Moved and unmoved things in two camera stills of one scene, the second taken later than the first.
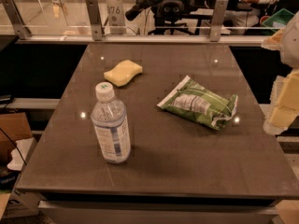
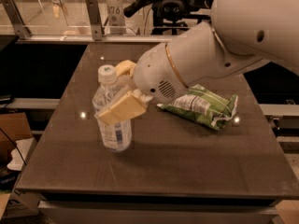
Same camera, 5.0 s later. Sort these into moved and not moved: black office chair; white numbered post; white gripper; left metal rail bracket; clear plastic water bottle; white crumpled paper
Moved: clear plastic water bottle; white gripper
Not moved: white numbered post; black office chair; white crumpled paper; left metal rail bracket
